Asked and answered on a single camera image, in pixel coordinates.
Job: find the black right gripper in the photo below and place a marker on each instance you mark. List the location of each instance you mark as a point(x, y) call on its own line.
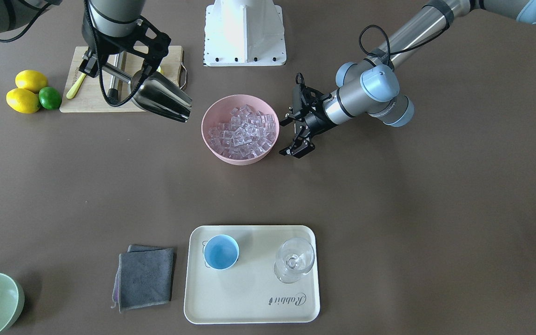
point(106, 47)

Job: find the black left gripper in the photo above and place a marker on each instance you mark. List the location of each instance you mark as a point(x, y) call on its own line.
point(316, 121)

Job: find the metal ice scoop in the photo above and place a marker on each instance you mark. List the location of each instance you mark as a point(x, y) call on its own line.
point(157, 94)

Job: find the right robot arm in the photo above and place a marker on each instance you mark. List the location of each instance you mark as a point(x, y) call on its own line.
point(108, 27)

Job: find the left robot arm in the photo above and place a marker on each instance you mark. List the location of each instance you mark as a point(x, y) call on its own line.
point(370, 86)

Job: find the pink bowl of ice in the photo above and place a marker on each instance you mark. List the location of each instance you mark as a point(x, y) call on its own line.
point(240, 129)

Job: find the light blue cup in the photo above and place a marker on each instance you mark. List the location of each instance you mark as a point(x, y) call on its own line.
point(221, 252)

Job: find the steel muddler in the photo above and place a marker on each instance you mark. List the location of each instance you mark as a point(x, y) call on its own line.
point(114, 90)

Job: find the bamboo cutting board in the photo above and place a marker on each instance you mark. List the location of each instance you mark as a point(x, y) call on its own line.
point(89, 98)

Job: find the yellow plastic knife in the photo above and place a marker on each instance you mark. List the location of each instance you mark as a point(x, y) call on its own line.
point(74, 89)

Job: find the green lime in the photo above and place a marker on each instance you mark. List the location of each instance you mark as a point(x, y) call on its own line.
point(49, 98)

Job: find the clear wine glass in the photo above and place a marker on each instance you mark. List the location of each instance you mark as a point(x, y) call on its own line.
point(294, 259)

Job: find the yellow lemon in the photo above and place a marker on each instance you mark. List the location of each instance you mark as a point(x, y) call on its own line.
point(31, 80)
point(23, 101)

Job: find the cream serving tray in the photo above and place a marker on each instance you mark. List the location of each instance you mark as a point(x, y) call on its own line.
point(249, 291)

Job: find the grey folded cloth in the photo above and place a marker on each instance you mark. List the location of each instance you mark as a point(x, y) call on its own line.
point(144, 277)

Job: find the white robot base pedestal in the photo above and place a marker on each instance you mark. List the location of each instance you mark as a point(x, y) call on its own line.
point(244, 33)

